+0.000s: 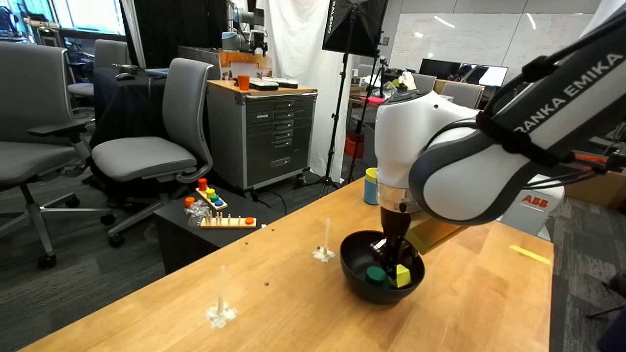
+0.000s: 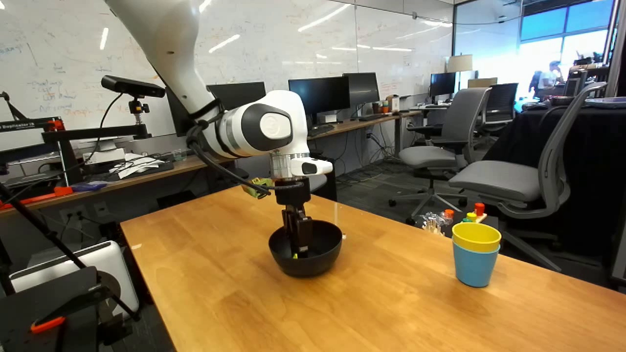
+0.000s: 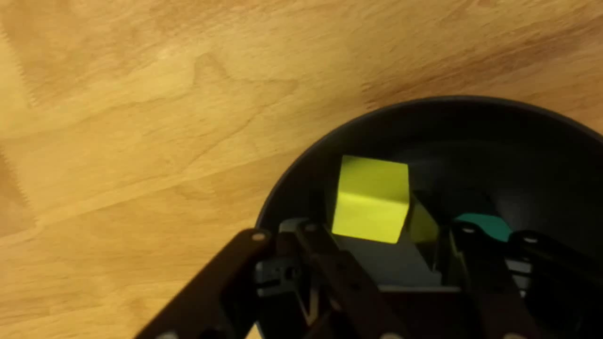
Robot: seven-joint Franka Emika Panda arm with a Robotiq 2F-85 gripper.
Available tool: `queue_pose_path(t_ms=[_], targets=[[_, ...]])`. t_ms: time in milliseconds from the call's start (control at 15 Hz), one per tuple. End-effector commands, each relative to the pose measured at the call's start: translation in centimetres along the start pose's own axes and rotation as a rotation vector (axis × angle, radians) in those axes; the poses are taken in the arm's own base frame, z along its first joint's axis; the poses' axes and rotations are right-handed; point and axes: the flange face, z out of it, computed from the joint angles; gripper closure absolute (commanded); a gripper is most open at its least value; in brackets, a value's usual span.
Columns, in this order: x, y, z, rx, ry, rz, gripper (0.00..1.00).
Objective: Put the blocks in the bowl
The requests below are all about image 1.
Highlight grey office chair near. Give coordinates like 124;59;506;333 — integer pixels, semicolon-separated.
91;57;212;247

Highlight grey drawer cabinet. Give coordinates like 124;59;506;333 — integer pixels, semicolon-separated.
206;80;316;192

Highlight black softbox light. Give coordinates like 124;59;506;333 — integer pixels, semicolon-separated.
322;0;386;57

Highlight clear plastic stand far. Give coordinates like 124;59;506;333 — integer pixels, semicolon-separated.
312;221;334;262

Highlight black low box table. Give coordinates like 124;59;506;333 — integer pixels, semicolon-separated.
152;188;279;272

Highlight orange mug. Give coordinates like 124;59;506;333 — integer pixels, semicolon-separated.
236;75;249;90

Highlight clear plastic stand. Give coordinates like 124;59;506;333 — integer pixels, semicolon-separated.
312;221;334;262
204;266;236;329

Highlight green cylinder block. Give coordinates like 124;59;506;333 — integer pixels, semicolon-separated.
365;266;386;286

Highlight grey office chair far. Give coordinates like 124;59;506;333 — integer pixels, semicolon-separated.
0;41;114;268

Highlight grey office chair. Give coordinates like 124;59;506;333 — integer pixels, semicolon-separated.
91;57;212;247
0;41;114;268

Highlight yellow cube block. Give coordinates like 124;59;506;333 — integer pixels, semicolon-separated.
394;264;410;288

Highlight blue cup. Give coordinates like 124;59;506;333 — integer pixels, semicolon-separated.
363;178;377;206

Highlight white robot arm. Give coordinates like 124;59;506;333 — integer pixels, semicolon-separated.
375;8;626;268

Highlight wooden toy block tray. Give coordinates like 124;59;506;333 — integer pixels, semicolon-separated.
199;217;257;229

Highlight clear plastic stand near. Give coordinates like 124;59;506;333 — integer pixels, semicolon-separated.
204;266;236;329

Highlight colourful stacking toy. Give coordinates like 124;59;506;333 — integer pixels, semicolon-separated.
195;178;226;211

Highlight yellow cup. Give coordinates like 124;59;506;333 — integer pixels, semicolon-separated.
363;166;377;182

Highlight black bowl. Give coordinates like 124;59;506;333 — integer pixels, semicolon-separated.
339;231;424;305

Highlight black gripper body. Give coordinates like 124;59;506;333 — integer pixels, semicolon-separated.
381;209;410;245

